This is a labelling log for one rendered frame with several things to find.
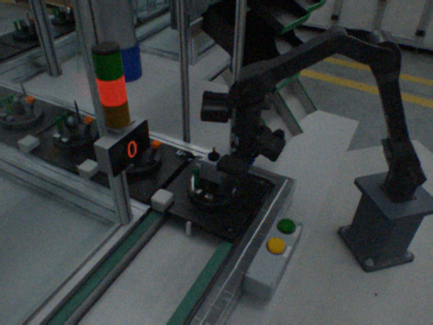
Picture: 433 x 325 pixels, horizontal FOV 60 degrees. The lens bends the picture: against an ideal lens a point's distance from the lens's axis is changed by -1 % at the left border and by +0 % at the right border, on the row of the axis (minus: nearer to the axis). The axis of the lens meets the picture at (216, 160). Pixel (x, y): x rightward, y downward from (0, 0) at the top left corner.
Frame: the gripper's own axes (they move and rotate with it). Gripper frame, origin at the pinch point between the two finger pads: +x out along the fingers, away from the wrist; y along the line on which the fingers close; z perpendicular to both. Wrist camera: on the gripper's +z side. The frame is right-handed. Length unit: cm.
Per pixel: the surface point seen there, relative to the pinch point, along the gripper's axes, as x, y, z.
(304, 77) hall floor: 110, 278, -58
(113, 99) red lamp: -23.3, -20.8, -18.2
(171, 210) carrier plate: 12.2, -11.6, -14.5
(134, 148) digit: -10.7, -18.2, -17.4
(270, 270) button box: 13.5, -15.4, 14.3
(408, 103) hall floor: 111, 275, 39
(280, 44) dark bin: -13.6, 43.2, -8.9
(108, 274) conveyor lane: 15.0, -32.8, -17.4
